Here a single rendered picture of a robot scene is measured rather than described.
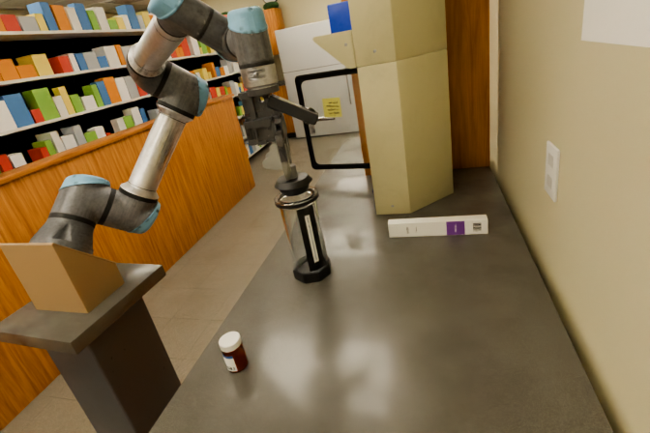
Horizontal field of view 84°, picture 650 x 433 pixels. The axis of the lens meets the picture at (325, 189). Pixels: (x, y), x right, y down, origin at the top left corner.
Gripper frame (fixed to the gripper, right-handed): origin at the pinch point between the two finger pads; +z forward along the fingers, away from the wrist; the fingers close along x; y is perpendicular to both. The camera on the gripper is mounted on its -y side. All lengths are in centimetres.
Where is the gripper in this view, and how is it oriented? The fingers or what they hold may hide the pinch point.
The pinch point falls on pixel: (290, 171)
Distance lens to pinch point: 86.0
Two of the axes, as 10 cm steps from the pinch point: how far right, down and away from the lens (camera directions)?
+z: 1.7, 9.1, 3.7
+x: 0.2, 3.7, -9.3
